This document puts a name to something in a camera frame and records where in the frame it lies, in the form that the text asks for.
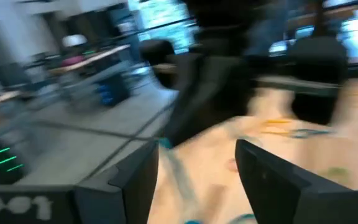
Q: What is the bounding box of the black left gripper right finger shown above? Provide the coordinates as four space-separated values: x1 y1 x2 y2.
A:
234 139 358 224

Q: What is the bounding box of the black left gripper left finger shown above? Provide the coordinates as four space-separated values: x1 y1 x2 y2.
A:
73 139 160 224

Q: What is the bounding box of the blue rubber band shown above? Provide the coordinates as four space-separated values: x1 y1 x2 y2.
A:
290 128 333 139

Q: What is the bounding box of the wooden-topped desk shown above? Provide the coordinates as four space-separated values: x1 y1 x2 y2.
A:
47 44 131 76

